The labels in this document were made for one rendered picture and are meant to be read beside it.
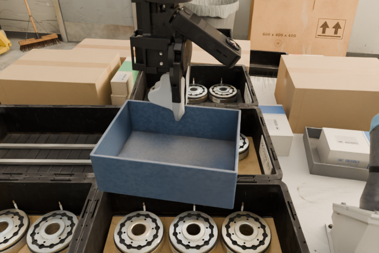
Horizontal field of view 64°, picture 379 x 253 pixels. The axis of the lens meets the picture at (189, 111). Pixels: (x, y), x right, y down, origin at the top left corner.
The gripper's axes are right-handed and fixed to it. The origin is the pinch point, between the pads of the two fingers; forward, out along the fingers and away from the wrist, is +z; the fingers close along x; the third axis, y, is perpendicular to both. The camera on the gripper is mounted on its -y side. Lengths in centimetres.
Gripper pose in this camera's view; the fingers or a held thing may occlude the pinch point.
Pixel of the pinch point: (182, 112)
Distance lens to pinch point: 52.6
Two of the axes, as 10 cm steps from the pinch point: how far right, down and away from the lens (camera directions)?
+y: -9.8, -1.1, 1.6
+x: -1.9, 4.7, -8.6
